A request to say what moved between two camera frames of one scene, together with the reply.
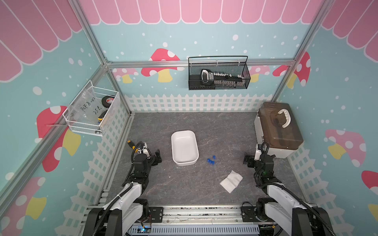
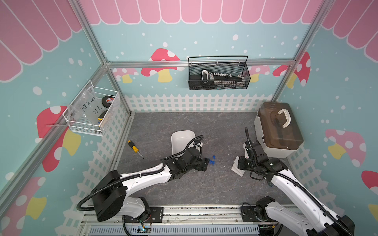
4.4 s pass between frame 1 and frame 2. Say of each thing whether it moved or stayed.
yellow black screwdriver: stayed
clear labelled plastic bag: stayed
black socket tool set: stayed
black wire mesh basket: stayed
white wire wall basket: stayed
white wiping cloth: moved
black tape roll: stayed
